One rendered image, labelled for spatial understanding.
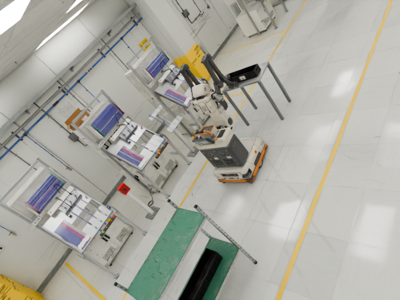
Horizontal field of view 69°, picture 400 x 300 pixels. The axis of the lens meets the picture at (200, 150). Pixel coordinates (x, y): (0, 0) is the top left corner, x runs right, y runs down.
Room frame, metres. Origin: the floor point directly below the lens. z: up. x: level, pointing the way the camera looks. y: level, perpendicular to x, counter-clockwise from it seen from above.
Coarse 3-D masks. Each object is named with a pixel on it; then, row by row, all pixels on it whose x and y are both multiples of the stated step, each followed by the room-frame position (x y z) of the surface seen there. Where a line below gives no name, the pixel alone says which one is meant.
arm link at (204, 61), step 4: (204, 56) 3.53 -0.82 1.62; (204, 60) 3.46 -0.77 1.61; (204, 64) 3.48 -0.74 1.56; (208, 64) 3.47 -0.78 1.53; (208, 68) 3.46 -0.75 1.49; (208, 72) 3.48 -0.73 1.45; (212, 72) 3.46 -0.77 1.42; (212, 76) 3.45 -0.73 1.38; (216, 76) 3.46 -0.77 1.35; (216, 80) 3.43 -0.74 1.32; (220, 80) 3.43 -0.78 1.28; (220, 84) 3.41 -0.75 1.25
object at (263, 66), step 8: (264, 64) 3.93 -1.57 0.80; (272, 72) 3.92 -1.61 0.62; (248, 80) 3.89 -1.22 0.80; (256, 80) 3.72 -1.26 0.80; (224, 88) 4.26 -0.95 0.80; (240, 88) 4.48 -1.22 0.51; (264, 88) 3.68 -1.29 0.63; (280, 88) 3.93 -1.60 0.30; (248, 96) 4.45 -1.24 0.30; (288, 96) 3.92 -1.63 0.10; (232, 104) 4.23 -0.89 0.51; (272, 104) 3.69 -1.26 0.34; (240, 112) 4.23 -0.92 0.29; (280, 112) 3.69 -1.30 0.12
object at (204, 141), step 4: (196, 136) 3.44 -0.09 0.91; (212, 136) 3.17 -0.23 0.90; (192, 140) 3.37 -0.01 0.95; (196, 140) 3.30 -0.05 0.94; (200, 140) 3.24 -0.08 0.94; (204, 140) 3.20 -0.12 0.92; (208, 140) 3.18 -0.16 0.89; (200, 144) 3.37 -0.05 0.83; (204, 144) 3.33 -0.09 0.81; (208, 144) 3.29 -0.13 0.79
